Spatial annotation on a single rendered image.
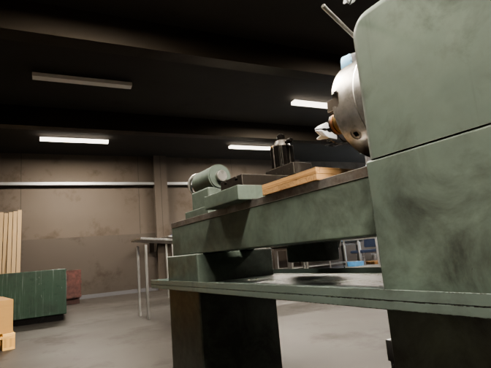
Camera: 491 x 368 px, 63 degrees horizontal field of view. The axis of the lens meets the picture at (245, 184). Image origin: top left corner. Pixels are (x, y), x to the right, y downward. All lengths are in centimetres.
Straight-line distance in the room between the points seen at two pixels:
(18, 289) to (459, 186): 554
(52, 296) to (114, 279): 355
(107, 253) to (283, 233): 808
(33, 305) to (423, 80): 551
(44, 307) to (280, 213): 484
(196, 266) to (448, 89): 139
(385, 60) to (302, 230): 58
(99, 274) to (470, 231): 876
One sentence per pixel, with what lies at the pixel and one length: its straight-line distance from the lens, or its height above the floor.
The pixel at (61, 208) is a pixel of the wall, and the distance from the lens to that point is 937.
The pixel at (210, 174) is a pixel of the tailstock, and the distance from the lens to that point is 212.
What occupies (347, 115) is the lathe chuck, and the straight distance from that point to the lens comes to 120.
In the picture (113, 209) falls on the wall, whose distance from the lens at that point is 943.
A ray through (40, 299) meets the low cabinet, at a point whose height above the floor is 30.
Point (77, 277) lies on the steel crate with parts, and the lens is 823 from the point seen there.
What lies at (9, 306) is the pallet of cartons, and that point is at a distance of 432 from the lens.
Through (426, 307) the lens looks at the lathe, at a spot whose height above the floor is 53.
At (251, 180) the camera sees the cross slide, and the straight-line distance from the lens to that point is 157.
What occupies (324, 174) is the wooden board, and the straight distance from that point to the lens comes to 126.
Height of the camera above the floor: 66
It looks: 10 degrees up
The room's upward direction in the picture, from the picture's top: 5 degrees counter-clockwise
